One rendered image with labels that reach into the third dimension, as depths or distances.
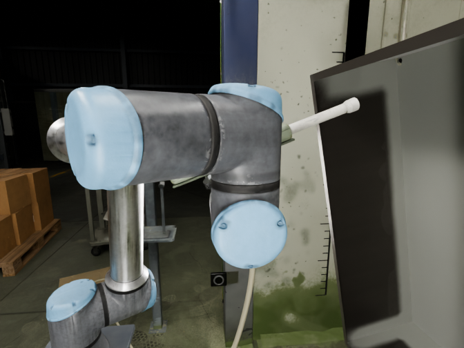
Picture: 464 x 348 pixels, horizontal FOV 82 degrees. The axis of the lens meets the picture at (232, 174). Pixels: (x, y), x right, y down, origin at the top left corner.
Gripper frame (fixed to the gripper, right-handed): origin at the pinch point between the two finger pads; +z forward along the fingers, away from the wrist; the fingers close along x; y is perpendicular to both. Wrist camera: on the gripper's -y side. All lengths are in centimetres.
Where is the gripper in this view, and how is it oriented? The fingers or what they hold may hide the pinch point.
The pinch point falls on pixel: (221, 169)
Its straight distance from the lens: 66.5
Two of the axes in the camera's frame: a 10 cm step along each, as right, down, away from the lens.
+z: -1.1, -1.9, 9.8
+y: 3.7, 9.0, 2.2
